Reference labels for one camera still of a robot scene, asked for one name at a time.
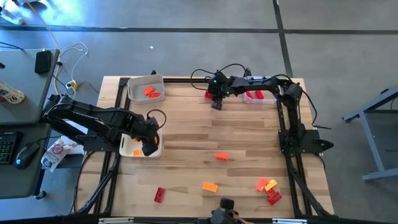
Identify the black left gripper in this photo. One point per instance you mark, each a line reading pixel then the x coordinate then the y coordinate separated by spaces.
pixel 146 127

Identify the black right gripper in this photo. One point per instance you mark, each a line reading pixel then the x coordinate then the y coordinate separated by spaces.
pixel 220 84

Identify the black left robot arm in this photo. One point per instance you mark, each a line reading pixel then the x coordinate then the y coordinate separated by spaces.
pixel 93 119

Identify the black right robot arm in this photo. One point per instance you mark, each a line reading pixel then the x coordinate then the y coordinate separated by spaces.
pixel 264 84

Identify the white plastic bin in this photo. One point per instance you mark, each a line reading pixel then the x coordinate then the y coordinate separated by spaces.
pixel 127 149

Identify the clear plastic bin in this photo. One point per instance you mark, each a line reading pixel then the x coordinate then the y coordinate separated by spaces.
pixel 261 101

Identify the grey plastic bin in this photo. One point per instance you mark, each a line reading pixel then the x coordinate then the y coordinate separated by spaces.
pixel 136 84

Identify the white paper sheet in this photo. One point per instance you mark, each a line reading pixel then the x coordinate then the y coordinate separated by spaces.
pixel 74 146

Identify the black handheld device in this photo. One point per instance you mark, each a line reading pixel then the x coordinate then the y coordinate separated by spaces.
pixel 226 205

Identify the white printed snack bag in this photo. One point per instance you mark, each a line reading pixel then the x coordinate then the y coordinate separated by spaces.
pixel 54 154

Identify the yellow power plug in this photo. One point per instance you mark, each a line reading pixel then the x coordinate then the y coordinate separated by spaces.
pixel 72 85

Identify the person's hand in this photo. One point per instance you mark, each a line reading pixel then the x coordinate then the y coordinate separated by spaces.
pixel 238 218

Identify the black computer mouse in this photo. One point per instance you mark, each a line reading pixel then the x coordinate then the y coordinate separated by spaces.
pixel 26 155

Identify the black power adapter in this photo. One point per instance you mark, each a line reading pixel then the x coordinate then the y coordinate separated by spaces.
pixel 43 61

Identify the grey office desk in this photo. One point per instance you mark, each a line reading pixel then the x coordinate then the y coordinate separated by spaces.
pixel 21 87
pixel 18 183

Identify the black keyboard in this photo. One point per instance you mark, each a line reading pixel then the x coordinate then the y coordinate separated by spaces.
pixel 7 147

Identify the person's foot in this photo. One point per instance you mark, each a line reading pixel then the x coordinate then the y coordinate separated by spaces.
pixel 12 17

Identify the black aluminium table frame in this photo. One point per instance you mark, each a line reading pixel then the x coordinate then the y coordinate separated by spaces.
pixel 180 80

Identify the silver metal bracket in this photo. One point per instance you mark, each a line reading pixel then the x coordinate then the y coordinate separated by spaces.
pixel 115 220
pixel 289 221

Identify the blue-grey metal table frame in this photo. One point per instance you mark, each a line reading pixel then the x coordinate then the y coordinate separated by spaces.
pixel 371 140

